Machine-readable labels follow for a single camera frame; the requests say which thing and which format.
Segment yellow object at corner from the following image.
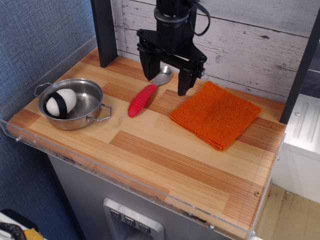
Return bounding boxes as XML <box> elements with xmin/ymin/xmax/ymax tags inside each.
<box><xmin>23</xmin><ymin>228</ymin><xmax>45</xmax><ymax>240</ymax></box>

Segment dark left frame post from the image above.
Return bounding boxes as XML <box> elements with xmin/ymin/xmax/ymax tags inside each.
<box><xmin>90</xmin><ymin>0</ymin><xmax>118</xmax><ymax>68</ymax></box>

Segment clear acrylic table guard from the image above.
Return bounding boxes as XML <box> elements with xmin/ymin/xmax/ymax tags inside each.
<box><xmin>6</xmin><ymin>50</ymin><xmax>285</xmax><ymax>240</ymax></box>

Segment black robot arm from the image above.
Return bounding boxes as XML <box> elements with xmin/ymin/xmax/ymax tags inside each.
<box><xmin>137</xmin><ymin>0</ymin><xmax>211</xmax><ymax>96</ymax></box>

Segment stainless steel pot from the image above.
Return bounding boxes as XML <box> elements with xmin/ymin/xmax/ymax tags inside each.
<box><xmin>33</xmin><ymin>78</ymin><xmax>113</xmax><ymax>130</ymax></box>

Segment dark right frame post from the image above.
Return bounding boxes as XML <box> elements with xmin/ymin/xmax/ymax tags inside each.
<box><xmin>279</xmin><ymin>10</ymin><xmax>320</xmax><ymax>124</ymax></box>

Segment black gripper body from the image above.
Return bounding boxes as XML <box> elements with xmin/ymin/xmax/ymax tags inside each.
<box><xmin>136</xmin><ymin>18</ymin><xmax>208</xmax><ymax>78</ymax></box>

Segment white toy sink unit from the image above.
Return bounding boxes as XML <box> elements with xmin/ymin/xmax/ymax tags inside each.
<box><xmin>271</xmin><ymin>94</ymin><xmax>320</xmax><ymax>203</ymax></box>

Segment silver dispenser button panel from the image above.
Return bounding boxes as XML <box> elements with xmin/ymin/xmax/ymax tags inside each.
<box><xmin>103</xmin><ymin>198</ymin><xmax>165</xmax><ymax>240</ymax></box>

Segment black braided cable sleeve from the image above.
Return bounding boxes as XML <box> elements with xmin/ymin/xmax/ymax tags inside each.
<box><xmin>0</xmin><ymin>221</ymin><xmax>27</xmax><ymax>240</ymax></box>

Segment white plush sushi toy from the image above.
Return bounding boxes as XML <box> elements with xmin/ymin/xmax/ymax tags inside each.
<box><xmin>45</xmin><ymin>88</ymin><xmax>77</xmax><ymax>119</ymax></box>

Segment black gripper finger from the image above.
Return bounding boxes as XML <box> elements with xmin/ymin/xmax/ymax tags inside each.
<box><xmin>177</xmin><ymin>66</ymin><xmax>198</xmax><ymax>96</ymax></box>
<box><xmin>139</xmin><ymin>51</ymin><xmax>160</xmax><ymax>81</ymax></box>

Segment dark frame post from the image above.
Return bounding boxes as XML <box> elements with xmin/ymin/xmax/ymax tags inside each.
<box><xmin>279</xmin><ymin>10</ymin><xmax>320</xmax><ymax>124</ymax></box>
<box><xmin>90</xmin><ymin>0</ymin><xmax>118</xmax><ymax>68</ymax></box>

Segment grey toy fridge cabinet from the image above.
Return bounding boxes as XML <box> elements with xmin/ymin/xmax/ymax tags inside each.
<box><xmin>49</xmin><ymin>156</ymin><xmax>226</xmax><ymax>240</ymax></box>

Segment spoon with red handle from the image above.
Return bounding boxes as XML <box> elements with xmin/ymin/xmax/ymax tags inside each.
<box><xmin>128</xmin><ymin>65</ymin><xmax>172</xmax><ymax>118</ymax></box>

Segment orange knitted cloth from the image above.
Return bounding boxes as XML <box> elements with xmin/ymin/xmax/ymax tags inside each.
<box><xmin>169</xmin><ymin>81</ymin><xmax>262</xmax><ymax>151</ymax></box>

